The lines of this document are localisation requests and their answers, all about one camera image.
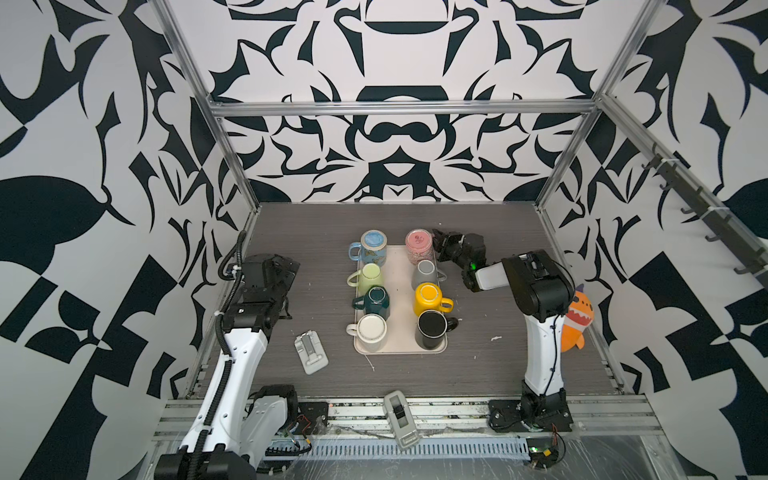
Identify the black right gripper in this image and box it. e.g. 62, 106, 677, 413
431, 230, 474, 275

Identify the pink patterned mug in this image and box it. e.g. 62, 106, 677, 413
405, 229, 434, 265

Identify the blue butterfly mug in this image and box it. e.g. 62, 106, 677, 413
348, 229, 387, 266

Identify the light green mug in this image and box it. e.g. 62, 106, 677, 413
347, 263, 384, 296

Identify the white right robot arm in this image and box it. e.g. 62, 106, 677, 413
432, 229, 576, 433

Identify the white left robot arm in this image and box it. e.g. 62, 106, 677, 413
153, 232, 300, 479

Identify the grey mug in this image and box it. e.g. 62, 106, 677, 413
411, 259, 447, 290

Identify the yellow mug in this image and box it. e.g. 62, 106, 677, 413
413, 282, 454, 316

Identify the black mug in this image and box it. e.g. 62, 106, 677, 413
415, 310, 459, 350

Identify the dark green mug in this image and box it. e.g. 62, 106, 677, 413
352, 286, 390, 320

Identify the white mug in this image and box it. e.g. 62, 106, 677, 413
346, 314, 388, 354

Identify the beige plastic tray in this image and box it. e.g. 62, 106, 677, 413
353, 245, 448, 355

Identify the orange shark plush toy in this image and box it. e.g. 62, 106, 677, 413
561, 284, 595, 352

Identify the grey block on table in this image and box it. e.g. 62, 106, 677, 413
294, 330, 329, 375

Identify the small circuit board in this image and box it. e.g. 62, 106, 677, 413
527, 435, 567, 471

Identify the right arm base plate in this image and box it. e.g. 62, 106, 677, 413
488, 397, 573, 433

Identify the white slotted cable duct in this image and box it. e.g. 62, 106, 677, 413
263, 437, 530, 461

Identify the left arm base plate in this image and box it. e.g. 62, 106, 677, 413
244, 400, 330, 437

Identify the black hook rail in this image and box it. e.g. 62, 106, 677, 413
643, 143, 767, 289

